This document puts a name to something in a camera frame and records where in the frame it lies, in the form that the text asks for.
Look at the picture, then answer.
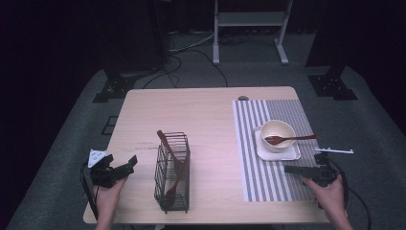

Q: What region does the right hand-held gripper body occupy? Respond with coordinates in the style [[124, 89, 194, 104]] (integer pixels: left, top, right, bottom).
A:
[[313, 147, 354, 189]]

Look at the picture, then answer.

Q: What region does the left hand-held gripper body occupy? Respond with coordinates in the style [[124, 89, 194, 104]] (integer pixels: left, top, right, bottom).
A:
[[87, 149, 126, 189]]

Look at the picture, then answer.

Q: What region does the brown wooden spoon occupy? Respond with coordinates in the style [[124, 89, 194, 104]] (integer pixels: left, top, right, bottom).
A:
[[263, 133, 319, 147], [165, 159, 190, 206]]

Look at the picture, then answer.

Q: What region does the cream bowl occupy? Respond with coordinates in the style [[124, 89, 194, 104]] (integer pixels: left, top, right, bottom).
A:
[[259, 119, 297, 153]]

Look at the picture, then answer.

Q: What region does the black wire cutlery basket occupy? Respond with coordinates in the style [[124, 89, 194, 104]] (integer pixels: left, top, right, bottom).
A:
[[153, 131, 192, 215]]

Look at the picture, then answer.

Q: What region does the person's left hand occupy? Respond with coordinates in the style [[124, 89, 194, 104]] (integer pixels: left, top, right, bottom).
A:
[[92, 175, 128, 221]]

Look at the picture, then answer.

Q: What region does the person's right hand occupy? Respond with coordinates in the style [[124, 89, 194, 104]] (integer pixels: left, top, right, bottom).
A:
[[301, 173, 349, 220]]

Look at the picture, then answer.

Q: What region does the white square plate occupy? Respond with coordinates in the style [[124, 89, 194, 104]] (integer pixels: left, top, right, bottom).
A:
[[253, 126, 302, 162]]

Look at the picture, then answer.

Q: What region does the square floor hatch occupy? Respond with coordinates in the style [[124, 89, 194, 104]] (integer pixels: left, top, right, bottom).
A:
[[101, 115, 120, 136]]

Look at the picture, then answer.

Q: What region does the dark brown wooden utensil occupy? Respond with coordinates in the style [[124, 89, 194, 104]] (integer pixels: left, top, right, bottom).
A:
[[155, 128, 190, 180]]

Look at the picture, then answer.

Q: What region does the grey striped placemat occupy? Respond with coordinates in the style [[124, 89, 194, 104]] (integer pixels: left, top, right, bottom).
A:
[[232, 99, 323, 203]]

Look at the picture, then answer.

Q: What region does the black stand base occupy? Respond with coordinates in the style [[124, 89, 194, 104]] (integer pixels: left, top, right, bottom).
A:
[[92, 68, 137, 104], [307, 64, 359, 102]]

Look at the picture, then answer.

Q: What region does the white metal stand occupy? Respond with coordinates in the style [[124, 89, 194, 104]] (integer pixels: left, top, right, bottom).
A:
[[212, 0, 294, 66]]

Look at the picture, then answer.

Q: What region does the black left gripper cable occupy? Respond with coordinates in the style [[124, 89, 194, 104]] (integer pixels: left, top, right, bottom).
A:
[[79, 162, 100, 220]]

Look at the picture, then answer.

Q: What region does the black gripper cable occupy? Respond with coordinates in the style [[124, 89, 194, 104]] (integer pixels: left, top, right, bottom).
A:
[[79, 162, 100, 220], [329, 158, 373, 230]]

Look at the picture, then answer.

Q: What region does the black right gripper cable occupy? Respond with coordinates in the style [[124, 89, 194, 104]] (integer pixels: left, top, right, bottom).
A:
[[329, 158, 373, 230]]

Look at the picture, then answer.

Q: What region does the black floor cable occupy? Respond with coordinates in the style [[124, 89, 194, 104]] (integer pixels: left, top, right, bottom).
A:
[[141, 48, 230, 90]]

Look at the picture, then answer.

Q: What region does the grey floor cable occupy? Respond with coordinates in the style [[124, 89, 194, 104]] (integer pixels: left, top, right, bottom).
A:
[[169, 29, 222, 54]]

